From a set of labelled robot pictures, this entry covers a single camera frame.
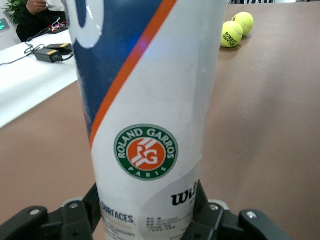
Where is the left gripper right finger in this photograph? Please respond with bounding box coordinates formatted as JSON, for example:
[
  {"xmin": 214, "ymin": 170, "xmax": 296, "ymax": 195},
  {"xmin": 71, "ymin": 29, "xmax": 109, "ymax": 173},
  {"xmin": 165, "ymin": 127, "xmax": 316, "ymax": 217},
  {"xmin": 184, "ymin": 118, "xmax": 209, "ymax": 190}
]
[{"xmin": 179, "ymin": 179, "xmax": 293, "ymax": 240}]

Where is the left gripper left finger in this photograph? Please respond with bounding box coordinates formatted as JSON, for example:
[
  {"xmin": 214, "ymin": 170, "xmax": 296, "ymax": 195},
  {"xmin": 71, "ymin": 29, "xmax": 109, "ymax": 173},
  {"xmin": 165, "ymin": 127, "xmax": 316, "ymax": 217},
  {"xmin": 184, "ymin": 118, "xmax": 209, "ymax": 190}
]
[{"xmin": 0, "ymin": 183, "xmax": 102, "ymax": 240}]

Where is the white blue tennis ball can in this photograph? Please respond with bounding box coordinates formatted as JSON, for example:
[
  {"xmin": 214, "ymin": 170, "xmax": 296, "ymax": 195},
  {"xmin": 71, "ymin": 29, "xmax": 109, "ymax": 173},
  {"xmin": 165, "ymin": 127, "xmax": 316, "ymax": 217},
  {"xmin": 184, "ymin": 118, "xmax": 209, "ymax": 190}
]
[{"xmin": 63, "ymin": 0, "xmax": 230, "ymax": 240}]

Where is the yellow tennis ball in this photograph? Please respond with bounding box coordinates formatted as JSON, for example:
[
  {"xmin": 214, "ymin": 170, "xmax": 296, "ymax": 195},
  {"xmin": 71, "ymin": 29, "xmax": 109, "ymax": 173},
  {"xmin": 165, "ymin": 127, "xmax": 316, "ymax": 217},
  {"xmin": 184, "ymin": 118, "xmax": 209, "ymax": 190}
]
[
  {"xmin": 231, "ymin": 11, "xmax": 255, "ymax": 37},
  {"xmin": 219, "ymin": 20, "xmax": 244, "ymax": 49}
]

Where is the bystander bare hand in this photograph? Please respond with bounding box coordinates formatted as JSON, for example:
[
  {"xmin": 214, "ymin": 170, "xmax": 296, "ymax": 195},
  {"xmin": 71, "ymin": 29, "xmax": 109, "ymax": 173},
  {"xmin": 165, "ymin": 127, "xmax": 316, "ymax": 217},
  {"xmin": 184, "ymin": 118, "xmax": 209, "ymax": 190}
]
[{"xmin": 26, "ymin": 0, "xmax": 49, "ymax": 10}]

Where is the white desk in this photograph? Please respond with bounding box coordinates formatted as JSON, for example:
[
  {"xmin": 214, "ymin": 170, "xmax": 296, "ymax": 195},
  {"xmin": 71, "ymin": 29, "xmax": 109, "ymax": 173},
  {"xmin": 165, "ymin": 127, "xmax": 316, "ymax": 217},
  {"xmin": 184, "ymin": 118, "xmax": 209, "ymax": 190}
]
[{"xmin": 0, "ymin": 28, "xmax": 79, "ymax": 130}]

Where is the black power adapter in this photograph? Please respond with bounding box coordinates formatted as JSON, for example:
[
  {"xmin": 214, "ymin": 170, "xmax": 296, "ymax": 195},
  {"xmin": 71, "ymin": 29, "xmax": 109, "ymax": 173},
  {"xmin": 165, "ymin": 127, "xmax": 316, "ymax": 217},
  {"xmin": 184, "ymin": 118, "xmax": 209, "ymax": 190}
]
[
  {"xmin": 33, "ymin": 48, "xmax": 64, "ymax": 64},
  {"xmin": 45, "ymin": 43, "xmax": 74, "ymax": 56}
]

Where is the person in dark clothing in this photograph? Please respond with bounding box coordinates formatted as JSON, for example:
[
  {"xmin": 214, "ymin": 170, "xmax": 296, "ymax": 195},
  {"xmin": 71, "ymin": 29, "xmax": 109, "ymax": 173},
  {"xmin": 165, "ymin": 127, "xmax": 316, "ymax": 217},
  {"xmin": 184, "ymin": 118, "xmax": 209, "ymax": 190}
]
[{"xmin": 15, "ymin": 0, "xmax": 69, "ymax": 43}]

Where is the green lit display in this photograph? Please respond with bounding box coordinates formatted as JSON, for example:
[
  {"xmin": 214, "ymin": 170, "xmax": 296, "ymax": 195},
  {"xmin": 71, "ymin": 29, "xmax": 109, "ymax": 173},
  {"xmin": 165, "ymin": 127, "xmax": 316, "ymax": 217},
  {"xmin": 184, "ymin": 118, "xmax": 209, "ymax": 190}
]
[{"xmin": 0, "ymin": 17, "xmax": 11, "ymax": 34}]

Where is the green potted plant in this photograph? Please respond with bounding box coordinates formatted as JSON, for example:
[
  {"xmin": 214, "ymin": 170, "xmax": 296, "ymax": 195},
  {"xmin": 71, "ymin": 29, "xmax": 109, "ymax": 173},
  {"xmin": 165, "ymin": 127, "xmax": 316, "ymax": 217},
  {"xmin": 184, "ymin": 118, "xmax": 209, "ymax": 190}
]
[{"xmin": 1, "ymin": 0, "xmax": 27, "ymax": 25}]

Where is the black adapter cable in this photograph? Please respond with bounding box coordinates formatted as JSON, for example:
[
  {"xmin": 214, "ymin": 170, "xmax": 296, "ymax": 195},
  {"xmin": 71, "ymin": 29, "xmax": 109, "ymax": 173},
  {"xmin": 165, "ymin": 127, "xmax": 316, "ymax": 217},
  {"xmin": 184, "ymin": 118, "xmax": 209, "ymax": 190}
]
[{"xmin": 0, "ymin": 43, "xmax": 46, "ymax": 66}]

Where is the circuit board with wires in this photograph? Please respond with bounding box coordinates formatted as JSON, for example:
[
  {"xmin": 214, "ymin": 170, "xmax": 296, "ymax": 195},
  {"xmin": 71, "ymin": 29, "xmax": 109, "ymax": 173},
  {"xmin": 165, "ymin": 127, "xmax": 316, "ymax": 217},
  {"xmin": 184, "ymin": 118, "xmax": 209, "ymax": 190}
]
[{"xmin": 47, "ymin": 17, "xmax": 69, "ymax": 34}]

